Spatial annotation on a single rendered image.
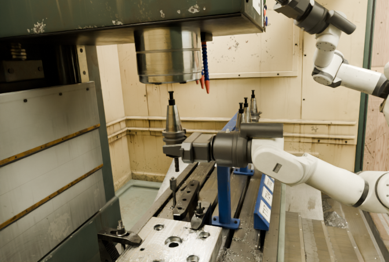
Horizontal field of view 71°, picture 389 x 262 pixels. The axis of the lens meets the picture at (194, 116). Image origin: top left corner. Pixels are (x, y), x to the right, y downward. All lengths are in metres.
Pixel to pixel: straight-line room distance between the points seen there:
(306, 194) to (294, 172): 0.96
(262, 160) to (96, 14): 0.47
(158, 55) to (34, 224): 0.65
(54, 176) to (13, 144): 0.18
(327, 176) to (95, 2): 0.61
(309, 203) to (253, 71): 0.77
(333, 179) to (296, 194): 0.92
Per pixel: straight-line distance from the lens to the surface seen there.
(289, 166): 0.62
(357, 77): 1.24
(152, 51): 0.62
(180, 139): 0.69
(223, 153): 0.64
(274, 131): 0.63
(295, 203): 1.55
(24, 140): 0.91
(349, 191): 0.68
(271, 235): 1.00
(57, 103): 0.98
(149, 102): 1.88
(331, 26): 1.01
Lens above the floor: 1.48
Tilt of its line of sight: 12 degrees down
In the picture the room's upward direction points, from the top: 3 degrees counter-clockwise
